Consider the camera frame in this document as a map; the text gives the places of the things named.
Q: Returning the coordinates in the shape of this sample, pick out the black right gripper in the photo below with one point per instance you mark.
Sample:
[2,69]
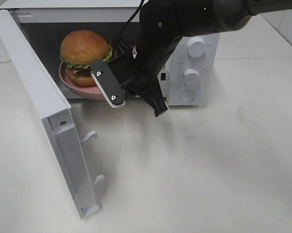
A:
[137,69]

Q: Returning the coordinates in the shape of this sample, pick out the round white door button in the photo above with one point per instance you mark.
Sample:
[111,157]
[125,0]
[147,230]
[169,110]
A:
[187,96]

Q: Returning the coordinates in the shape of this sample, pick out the pink round plate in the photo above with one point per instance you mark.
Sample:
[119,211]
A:
[74,71]

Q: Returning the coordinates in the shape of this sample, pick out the toy hamburger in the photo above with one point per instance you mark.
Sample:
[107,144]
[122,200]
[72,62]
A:
[83,39]

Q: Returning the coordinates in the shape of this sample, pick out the white microwave door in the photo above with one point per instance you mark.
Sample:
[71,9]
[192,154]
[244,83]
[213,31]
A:
[55,114]

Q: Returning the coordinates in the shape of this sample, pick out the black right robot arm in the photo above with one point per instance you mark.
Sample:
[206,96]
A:
[163,24]

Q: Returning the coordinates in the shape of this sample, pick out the white microwave oven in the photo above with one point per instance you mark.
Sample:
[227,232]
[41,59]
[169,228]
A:
[31,31]

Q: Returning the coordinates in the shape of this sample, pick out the lower white timer knob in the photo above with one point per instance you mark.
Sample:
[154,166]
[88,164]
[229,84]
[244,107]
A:
[191,77]

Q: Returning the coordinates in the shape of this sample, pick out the upper white power knob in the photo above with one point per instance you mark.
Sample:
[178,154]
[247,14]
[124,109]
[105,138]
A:
[196,47]

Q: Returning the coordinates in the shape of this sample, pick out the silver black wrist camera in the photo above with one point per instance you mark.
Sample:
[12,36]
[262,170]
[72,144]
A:
[108,84]

